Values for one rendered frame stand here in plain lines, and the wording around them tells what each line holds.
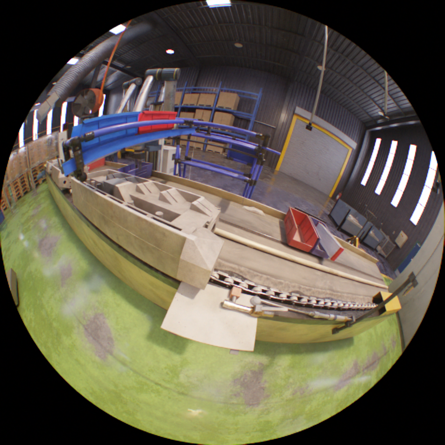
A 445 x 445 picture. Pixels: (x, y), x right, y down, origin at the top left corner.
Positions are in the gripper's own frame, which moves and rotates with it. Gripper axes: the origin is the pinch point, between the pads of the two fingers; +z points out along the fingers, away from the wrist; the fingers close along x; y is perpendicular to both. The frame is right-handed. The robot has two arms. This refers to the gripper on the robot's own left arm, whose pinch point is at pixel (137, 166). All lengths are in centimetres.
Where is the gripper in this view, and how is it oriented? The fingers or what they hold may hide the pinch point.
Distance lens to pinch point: 131.6
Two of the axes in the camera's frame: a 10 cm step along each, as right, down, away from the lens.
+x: 9.3, 3.4, -0.9
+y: -2.7, 5.3, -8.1
